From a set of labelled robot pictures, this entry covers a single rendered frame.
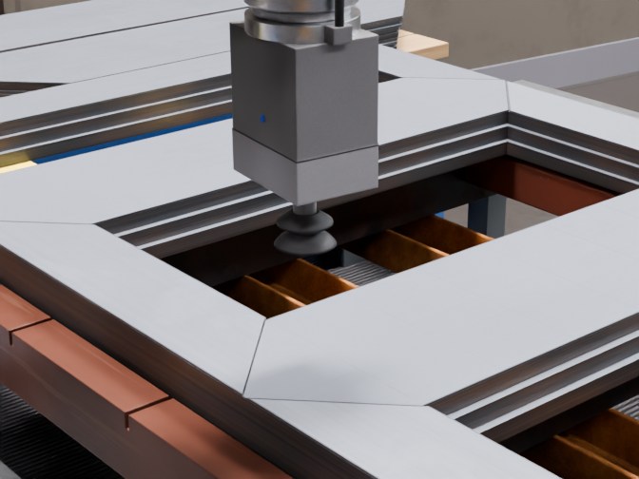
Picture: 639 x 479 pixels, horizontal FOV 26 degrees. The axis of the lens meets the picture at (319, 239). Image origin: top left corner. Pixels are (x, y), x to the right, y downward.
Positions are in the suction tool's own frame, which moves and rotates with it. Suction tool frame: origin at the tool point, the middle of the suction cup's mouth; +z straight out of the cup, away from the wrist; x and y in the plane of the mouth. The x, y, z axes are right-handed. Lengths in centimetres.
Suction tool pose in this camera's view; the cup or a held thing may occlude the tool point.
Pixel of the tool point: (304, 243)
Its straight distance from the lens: 95.0
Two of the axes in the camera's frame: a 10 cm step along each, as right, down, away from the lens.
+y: -5.4, -3.2, 7.8
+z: 0.1, 9.2, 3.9
